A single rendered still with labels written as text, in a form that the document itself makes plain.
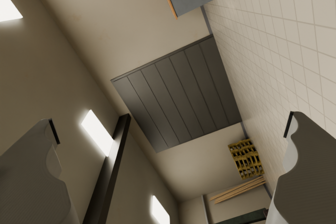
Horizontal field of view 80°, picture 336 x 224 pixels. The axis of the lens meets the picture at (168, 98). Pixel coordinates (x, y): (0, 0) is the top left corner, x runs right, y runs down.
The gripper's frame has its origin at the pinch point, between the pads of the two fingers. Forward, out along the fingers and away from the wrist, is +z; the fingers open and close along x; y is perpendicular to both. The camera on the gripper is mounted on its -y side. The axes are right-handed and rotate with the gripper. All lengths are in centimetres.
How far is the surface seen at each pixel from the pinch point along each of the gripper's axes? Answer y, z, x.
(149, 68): 187, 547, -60
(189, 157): 541, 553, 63
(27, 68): 109, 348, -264
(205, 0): 9, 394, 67
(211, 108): 329, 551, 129
